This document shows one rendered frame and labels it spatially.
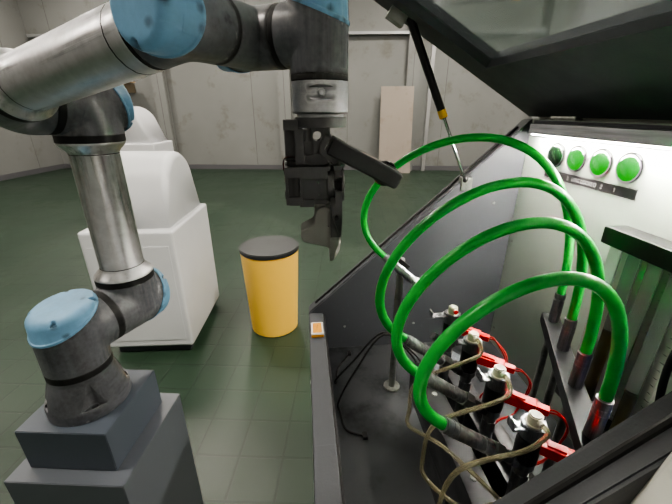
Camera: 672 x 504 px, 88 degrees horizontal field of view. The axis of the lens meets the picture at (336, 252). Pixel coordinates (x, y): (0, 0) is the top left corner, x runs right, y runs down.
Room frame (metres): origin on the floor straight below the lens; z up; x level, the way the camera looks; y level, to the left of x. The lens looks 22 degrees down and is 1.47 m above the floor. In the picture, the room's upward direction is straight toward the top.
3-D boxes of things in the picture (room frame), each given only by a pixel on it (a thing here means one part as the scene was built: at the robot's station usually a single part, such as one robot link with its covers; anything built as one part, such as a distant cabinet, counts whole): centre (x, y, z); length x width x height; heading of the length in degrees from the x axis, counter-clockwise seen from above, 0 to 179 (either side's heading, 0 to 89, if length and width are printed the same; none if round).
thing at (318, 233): (0.49, 0.02, 1.29); 0.06 x 0.03 x 0.09; 95
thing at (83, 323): (0.58, 0.52, 1.07); 0.13 x 0.12 x 0.14; 158
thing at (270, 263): (2.18, 0.45, 0.31); 0.40 x 0.40 x 0.63
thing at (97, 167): (0.70, 0.47, 1.27); 0.15 x 0.12 x 0.55; 158
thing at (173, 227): (2.16, 1.20, 0.62); 0.72 x 0.57 x 1.24; 179
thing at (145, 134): (5.47, 2.96, 0.76); 0.82 x 0.68 x 1.53; 87
